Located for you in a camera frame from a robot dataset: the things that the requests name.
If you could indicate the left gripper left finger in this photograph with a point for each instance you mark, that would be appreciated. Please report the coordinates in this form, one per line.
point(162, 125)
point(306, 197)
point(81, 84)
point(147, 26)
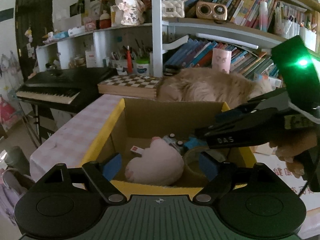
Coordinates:
point(100, 176)

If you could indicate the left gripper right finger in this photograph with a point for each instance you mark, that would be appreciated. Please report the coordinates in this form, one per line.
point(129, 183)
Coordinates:
point(220, 176)

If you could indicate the brown tape roll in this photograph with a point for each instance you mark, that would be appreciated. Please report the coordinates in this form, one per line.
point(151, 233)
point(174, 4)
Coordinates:
point(193, 175)

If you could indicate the small red white box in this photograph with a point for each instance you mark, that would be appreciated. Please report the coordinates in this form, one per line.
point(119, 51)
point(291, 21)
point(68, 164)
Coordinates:
point(137, 150)

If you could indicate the pink plush toy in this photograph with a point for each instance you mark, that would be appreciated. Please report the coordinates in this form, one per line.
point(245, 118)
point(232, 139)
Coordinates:
point(159, 165)

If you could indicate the right hand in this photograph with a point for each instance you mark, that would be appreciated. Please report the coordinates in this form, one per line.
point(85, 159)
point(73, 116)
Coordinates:
point(291, 144)

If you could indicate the pink checkered tablecloth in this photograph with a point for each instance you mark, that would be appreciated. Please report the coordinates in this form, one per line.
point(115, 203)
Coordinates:
point(84, 138)

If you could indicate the yellow cardboard box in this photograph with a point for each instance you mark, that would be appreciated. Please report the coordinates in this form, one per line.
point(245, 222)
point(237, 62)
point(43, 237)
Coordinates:
point(136, 121)

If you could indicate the pink cylindrical cup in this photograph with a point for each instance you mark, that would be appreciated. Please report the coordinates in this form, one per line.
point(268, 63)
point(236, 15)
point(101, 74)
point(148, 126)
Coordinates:
point(221, 60)

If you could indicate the black electric keyboard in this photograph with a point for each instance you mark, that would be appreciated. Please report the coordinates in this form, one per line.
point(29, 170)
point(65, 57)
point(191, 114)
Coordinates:
point(69, 90)

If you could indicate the fluffy tan cat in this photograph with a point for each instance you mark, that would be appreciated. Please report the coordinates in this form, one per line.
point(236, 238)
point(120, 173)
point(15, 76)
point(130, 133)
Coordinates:
point(207, 84)

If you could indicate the wooden chessboard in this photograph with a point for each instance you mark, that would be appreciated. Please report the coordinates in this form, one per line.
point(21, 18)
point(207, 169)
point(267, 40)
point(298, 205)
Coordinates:
point(131, 85)

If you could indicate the wooden retro speaker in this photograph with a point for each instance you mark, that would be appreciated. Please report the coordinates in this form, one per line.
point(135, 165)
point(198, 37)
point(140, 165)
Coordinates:
point(211, 11)

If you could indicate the white quilted handbag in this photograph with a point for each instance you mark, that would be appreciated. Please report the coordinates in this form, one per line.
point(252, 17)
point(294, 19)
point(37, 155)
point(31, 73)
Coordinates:
point(173, 9)

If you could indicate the white rabbit figurine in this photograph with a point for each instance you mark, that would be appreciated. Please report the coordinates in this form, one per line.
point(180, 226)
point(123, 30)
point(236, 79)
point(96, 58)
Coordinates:
point(131, 12)

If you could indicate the white bookshelf frame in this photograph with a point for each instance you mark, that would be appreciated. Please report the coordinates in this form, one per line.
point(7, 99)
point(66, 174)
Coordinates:
point(104, 40)

